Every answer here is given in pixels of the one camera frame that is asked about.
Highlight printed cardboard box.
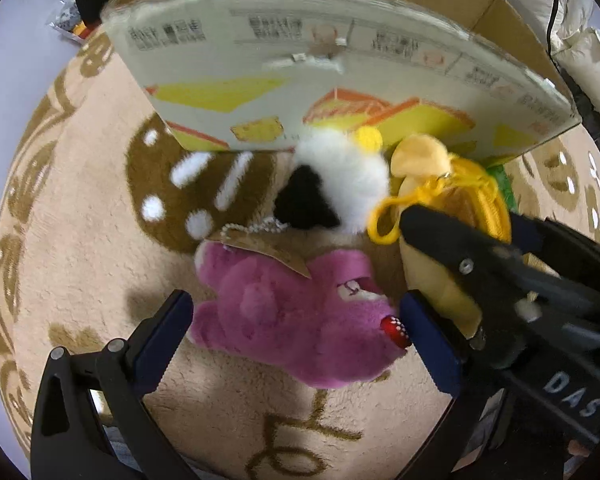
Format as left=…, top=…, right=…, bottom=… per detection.
left=100, top=0, right=583, bottom=168

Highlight red and yellow packets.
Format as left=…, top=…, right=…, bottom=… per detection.
left=72, top=19, right=102, bottom=42

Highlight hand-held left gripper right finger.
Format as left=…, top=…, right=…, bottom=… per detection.
left=399, top=290, right=486, bottom=480

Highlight yellow plush toy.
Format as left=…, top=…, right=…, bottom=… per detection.
left=367, top=134, right=513, bottom=341

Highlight white and black plush toy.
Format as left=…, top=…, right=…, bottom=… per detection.
left=272, top=126, right=393, bottom=234

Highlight clear bag of small things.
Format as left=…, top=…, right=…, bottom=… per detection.
left=45, top=0, right=82, bottom=36

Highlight pink plush toy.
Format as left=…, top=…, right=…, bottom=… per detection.
left=187, top=235, right=413, bottom=391

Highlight green tissue pack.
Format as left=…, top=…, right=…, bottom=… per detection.
left=482, top=157, right=518, bottom=211

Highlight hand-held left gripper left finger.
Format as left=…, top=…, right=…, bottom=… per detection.
left=30, top=289, right=196, bottom=480

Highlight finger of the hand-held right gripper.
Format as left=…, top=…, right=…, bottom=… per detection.
left=510, top=211, right=600, bottom=312
left=399, top=205, right=567, bottom=332

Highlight beige patterned blanket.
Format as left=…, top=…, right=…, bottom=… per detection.
left=0, top=25, right=600, bottom=480

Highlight white padded recliner chair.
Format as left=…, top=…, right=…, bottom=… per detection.
left=480, top=0, right=600, bottom=116

